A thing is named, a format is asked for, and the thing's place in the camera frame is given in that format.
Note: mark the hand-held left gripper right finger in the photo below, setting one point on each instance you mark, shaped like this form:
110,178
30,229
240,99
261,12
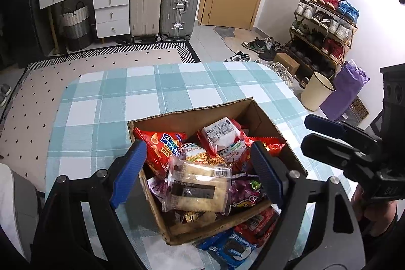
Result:
267,173

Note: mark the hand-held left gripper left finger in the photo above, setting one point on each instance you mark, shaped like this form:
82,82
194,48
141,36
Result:
129,172

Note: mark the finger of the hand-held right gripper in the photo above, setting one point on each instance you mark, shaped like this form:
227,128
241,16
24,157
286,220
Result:
326,149
319,124

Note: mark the purple candy packet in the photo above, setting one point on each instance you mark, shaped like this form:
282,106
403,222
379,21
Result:
156,189
250,191

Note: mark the red cone snack bag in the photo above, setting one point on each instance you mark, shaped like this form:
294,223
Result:
158,146

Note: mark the red packet with white back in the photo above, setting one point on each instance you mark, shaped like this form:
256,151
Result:
218,134

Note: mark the white noodle snack bag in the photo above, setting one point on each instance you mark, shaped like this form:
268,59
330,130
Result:
202,156

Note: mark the clear cracker packet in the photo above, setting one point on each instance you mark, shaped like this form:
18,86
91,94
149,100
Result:
199,187

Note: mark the brown cardboard box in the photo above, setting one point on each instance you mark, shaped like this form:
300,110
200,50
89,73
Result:
189,118

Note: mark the person's right hand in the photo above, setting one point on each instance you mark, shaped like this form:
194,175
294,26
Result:
376,216

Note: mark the cream waste bin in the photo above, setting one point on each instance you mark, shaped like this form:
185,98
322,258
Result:
316,91

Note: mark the purple bag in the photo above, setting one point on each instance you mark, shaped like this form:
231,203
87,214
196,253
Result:
345,93

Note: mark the brown door mat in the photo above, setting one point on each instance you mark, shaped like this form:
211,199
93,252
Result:
357,110

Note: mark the glossy red snack packet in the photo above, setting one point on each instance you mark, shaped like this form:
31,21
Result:
256,225

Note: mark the white woven shoe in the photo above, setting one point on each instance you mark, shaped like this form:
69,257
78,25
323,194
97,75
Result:
283,74

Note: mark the small cardboard box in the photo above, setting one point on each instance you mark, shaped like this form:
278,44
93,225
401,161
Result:
286,62

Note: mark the teal plaid tablecloth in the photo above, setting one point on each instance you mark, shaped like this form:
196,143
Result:
126,93

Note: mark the brown snack packet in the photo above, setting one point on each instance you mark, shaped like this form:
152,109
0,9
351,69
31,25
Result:
196,216

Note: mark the blue cookie packet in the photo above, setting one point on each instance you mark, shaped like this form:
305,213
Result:
227,246

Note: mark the dark green sneaker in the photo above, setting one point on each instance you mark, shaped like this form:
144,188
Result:
253,44
272,51

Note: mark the shoe rack with shoes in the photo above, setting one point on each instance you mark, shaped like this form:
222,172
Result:
335,29

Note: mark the black and white sandal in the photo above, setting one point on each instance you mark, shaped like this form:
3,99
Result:
237,57

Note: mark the beige dotted rug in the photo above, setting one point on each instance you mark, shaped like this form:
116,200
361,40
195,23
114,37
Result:
47,93

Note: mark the grey chair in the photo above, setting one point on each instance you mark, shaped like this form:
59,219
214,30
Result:
19,203

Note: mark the grey slipper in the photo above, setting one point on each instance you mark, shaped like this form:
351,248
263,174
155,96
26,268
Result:
4,89

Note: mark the woven laundry basket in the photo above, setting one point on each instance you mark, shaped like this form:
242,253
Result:
76,26

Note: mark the white drawer cabinet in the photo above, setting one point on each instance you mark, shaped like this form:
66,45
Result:
110,7

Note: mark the beige suitcase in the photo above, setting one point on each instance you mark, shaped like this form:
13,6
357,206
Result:
145,1

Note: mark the silver suitcase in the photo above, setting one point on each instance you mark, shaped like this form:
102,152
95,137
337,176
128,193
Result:
178,1

